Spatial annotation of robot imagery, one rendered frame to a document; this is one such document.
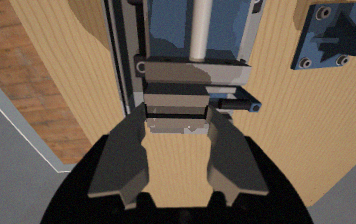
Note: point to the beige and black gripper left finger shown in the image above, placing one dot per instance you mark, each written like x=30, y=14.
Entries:
x=107, y=179

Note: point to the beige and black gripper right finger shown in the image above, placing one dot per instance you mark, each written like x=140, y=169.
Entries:
x=240, y=169

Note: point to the grey metal block with slot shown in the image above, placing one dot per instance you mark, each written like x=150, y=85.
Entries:
x=171, y=105

